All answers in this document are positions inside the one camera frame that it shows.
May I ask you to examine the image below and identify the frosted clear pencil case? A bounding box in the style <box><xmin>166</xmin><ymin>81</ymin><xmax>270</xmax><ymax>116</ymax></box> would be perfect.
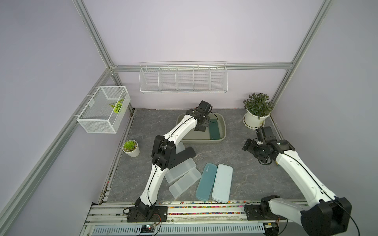
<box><xmin>165</xmin><ymin>158</ymin><xmax>196</xmax><ymax>184</ymax></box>
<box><xmin>176</xmin><ymin>142</ymin><xmax>186</xmax><ymax>154</ymax></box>
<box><xmin>169</xmin><ymin>168</ymin><xmax>201</xmax><ymax>199</ymax></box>

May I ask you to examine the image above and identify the dark green pencil case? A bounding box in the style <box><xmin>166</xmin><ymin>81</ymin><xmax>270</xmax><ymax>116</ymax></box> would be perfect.
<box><xmin>208</xmin><ymin>119</ymin><xmax>221</xmax><ymax>140</ymax></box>

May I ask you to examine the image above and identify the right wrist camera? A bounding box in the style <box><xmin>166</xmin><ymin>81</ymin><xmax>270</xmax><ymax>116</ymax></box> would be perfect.
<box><xmin>256</xmin><ymin>126</ymin><xmax>276</xmax><ymax>145</ymax></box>

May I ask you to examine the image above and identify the white mesh wall basket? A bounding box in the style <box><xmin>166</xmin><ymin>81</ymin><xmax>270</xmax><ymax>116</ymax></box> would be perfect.
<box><xmin>76</xmin><ymin>86</ymin><xmax>131</xmax><ymax>134</ymax></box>

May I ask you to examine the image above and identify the aluminium rail front frame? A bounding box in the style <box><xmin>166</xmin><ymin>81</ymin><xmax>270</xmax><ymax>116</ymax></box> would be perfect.
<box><xmin>79</xmin><ymin>200</ymin><xmax>325</xmax><ymax>236</ymax></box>

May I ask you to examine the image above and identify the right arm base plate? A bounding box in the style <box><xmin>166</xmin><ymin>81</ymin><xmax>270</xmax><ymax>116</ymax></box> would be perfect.
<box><xmin>244</xmin><ymin>203</ymin><xmax>280</xmax><ymax>221</ymax></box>

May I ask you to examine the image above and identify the green leaf toy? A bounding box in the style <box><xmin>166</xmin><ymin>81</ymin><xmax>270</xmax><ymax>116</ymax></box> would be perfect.
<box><xmin>110</xmin><ymin>99</ymin><xmax>124</xmax><ymax>114</ymax></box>

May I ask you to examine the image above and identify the small potted succulent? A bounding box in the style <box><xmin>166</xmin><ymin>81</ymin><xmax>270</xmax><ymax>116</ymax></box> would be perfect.
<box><xmin>122</xmin><ymin>140</ymin><xmax>140</xmax><ymax>157</ymax></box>

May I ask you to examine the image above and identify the frosted clear pencil case front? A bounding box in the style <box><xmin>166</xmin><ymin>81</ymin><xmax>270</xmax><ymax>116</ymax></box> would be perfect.
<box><xmin>169</xmin><ymin>168</ymin><xmax>201</xmax><ymax>199</ymax></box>

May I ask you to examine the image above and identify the teal pencil case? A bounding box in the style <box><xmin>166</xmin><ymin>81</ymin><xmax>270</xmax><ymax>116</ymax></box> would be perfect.
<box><xmin>195</xmin><ymin>163</ymin><xmax>218</xmax><ymax>202</ymax></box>

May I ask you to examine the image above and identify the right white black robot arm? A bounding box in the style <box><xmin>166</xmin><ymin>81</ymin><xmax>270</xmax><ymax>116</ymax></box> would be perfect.
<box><xmin>242</xmin><ymin>139</ymin><xmax>352</xmax><ymax>236</ymax></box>

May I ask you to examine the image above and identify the black pencil case lower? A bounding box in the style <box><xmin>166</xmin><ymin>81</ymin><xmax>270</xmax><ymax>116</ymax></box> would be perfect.
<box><xmin>167</xmin><ymin>147</ymin><xmax>196</xmax><ymax>169</ymax></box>

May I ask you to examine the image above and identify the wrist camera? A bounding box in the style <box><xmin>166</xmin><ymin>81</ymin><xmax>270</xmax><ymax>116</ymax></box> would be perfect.
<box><xmin>256</xmin><ymin>126</ymin><xmax>276</xmax><ymax>145</ymax></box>
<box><xmin>197</xmin><ymin>100</ymin><xmax>213</xmax><ymax>115</ymax></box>

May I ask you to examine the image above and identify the large potted green plant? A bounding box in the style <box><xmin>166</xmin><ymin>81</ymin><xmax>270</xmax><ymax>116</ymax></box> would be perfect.
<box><xmin>243</xmin><ymin>93</ymin><xmax>274</xmax><ymax>130</ymax></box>

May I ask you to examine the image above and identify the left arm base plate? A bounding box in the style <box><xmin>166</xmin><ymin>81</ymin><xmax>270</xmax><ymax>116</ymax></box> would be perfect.
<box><xmin>127</xmin><ymin>206</ymin><xmax>168</xmax><ymax>223</ymax></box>

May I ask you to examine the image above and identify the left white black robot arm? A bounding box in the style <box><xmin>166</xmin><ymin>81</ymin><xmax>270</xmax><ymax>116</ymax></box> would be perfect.
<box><xmin>135</xmin><ymin>101</ymin><xmax>213</xmax><ymax>218</ymax></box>

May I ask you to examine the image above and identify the white wire wall shelf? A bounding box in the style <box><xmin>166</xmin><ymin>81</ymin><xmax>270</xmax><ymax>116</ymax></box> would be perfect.
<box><xmin>139</xmin><ymin>61</ymin><xmax>228</xmax><ymax>93</ymax></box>

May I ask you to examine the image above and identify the pale blue pencil case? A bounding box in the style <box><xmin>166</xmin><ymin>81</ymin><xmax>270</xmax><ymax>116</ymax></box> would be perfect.
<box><xmin>212</xmin><ymin>164</ymin><xmax>233</xmax><ymax>204</ymax></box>

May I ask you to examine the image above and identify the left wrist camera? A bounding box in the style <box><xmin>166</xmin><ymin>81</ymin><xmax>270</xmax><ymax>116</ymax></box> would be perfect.
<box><xmin>197</xmin><ymin>100</ymin><xmax>213</xmax><ymax>115</ymax></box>

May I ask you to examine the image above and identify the grey-green plastic storage box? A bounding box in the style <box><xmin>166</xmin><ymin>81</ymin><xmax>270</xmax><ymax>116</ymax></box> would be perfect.
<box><xmin>181</xmin><ymin>113</ymin><xmax>227</xmax><ymax>144</ymax></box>

